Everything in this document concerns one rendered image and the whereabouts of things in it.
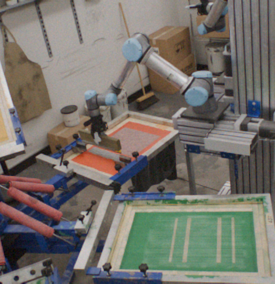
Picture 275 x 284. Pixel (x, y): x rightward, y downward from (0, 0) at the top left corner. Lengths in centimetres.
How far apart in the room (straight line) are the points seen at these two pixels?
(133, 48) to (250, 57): 65
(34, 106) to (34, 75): 34
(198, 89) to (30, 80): 273
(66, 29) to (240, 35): 296
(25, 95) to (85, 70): 93
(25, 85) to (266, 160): 284
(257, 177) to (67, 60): 297
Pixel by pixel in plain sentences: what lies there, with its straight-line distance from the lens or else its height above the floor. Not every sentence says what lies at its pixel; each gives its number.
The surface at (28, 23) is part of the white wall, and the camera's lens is 470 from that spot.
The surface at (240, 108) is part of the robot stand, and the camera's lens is 257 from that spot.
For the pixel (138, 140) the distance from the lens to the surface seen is 290.
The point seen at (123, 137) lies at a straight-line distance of 297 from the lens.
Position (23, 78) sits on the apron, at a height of 100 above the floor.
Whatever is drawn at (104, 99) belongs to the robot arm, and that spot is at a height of 140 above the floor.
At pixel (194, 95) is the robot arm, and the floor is 144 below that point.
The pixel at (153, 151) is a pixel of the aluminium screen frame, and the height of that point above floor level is 99.
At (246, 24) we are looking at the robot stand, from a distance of 237.
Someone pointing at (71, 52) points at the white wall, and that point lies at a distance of 508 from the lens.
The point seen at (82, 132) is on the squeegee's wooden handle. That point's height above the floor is 113.
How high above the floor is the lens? 234
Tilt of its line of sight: 29 degrees down
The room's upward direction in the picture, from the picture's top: 11 degrees counter-clockwise
